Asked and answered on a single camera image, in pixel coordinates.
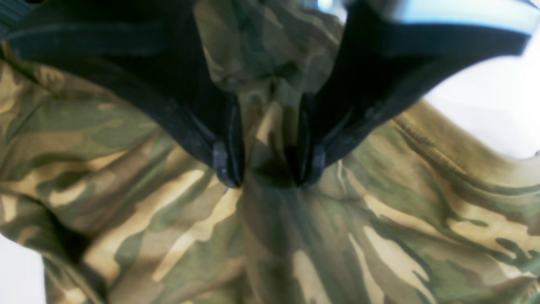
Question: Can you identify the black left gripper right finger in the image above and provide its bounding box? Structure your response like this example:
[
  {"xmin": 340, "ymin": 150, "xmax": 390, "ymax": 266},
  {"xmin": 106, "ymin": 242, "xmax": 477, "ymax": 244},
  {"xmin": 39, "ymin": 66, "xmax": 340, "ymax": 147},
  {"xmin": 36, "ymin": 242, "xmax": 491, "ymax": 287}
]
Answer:
[{"xmin": 295, "ymin": 0, "xmax": 532, "ymax": 188}]

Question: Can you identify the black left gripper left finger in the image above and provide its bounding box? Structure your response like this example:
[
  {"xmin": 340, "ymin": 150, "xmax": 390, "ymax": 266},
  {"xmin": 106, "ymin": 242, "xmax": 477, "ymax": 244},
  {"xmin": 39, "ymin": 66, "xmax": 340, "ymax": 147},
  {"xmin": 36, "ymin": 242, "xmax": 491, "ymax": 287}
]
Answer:
[{"xmin": 1, "ymin": 0, "xmax": 244, "ymax": 188}]

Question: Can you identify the camouflage t-shirt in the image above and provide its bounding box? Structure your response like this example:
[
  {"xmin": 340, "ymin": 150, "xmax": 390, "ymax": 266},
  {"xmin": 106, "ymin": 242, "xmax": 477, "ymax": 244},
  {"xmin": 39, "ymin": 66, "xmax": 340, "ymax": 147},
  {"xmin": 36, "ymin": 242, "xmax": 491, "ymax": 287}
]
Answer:
[{"xmin": 1, "ymin": 0, "xmax": 539, "ymax": 304}]

